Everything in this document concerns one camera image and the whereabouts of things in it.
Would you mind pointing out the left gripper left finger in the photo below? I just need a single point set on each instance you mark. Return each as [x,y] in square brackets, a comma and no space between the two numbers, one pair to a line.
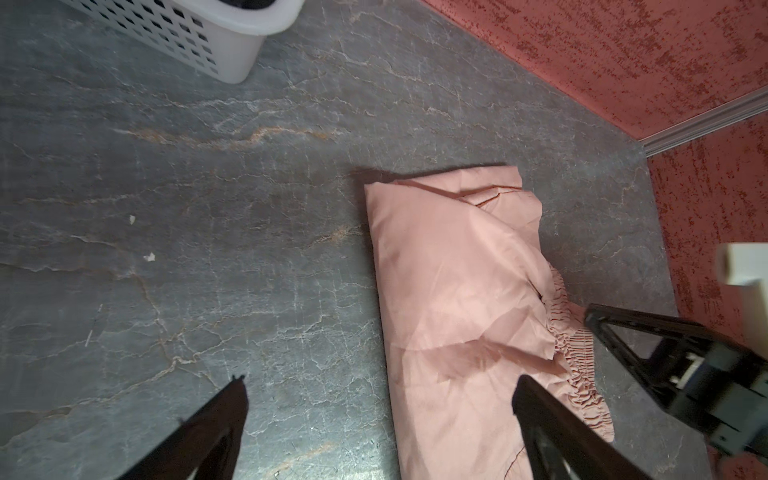
[205,446]

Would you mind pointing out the pink shorts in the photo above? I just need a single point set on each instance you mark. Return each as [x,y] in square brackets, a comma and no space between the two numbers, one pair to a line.
[468,305]

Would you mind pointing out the right corner aluminium post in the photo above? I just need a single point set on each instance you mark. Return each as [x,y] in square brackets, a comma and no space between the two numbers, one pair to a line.
[725,115]

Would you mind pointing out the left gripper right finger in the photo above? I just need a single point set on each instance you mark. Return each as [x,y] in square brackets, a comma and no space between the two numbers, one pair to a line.
[559,445]

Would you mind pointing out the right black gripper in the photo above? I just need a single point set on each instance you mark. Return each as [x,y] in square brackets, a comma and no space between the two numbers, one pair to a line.
[721,392]

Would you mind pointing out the white plastic basket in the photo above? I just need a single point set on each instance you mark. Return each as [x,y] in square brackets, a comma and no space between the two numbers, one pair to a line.
[216,38]

